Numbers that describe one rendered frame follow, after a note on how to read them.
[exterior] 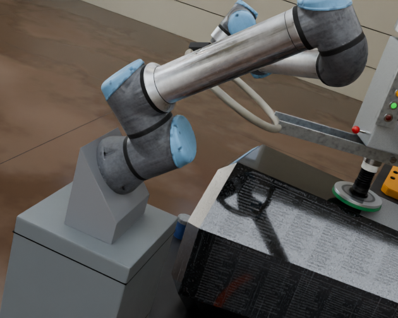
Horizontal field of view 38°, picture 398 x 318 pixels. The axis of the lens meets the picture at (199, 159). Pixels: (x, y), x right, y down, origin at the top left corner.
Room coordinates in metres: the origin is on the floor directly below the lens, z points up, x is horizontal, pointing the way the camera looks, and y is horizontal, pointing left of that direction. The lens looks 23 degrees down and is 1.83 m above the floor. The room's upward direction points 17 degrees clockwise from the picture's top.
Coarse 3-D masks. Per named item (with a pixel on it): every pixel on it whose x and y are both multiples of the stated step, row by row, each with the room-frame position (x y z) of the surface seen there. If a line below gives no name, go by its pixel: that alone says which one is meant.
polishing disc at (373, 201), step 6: (336, 186) 2.34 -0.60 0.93; (342, 186) 2.36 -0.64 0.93; (348, 186) 2.38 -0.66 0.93; (342, 192) 2.29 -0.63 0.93; (348, 192) 2.31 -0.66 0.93; (372, 192) 2.39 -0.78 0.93; (348, 198) 2.25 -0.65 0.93; (354, 198) 2.27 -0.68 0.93; (360, 198) 2.28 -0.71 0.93; (366, 198) 2.31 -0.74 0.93; (372, 198) 2.33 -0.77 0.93; (378, 198) 2.35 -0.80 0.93; (360, 204) 2.23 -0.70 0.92; (366, 204) 2.24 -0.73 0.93; (372, 204) 2.26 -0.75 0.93; (378, 204) 2.28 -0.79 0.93
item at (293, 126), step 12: (288, 120) 2.33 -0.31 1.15; (300, 120) 2.34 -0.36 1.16; (288, 132) 2.22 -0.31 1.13; (300, 132) 2.23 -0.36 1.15; (312, 132) 2.23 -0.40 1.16; (324, 132) 2.35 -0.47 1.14; (336, 132) 2.36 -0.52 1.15; (348, 132) 2.37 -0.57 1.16; (324, 144) 2.24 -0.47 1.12; (336, 144) 2.25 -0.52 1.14; (348, 144) 2.26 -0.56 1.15; (360, 144) 2.26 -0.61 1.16; (372, 156) 2.27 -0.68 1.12; (384, 156) 2.28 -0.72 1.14; (396, 156) 2.28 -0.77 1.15
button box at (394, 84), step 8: (392, 80) 2.20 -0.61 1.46; (392, 88) 2.20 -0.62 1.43; (384, 96) 2.22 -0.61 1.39; (392, 96) 2.20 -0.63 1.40; (384, 104) 2.20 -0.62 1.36; (384, 112) 2.20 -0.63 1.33; (392, 112) 2.20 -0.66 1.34; (376, 120) 2.20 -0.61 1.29; (392, 120) 2.20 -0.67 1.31; (392, 128) 2.21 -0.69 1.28
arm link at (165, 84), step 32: (320, 0) 1.41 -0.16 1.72; (256, 32) 1.47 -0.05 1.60; (288, 32) 1.44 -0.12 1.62; (320, 32) 1.42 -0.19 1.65; (352, 32) 1.42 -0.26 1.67; (128, 64) 1.67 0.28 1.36; (192, 64) 1.52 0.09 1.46; (224, 64) 1.48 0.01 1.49; (256, 64) 1.48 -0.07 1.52; (128, 96) 1.54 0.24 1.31; (160, 96) 1.54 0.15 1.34; (128, 128) 1.56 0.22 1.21
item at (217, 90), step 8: (232, 80) 2.46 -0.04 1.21; (240, 80) 2.46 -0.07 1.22; (216, 88) 2.02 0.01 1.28; (248, 88) 2.45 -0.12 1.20; (224, 96) 2.01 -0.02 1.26; (256, 96) 2.43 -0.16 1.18; (232, 104) 2.00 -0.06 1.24; (264, 104) 2.39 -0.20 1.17; (240, 112) 2.01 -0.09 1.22; (248, 112) 2.02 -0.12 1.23; (272, 112) 2.34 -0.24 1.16; (248, 120) 2.02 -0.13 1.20; (256, 120) 2.03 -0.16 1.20; (272, 120) 2.30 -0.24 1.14; (264, 128) 2.06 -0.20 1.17; (272, 128) 2.09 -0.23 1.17; (280, 128) 2.18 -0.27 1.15
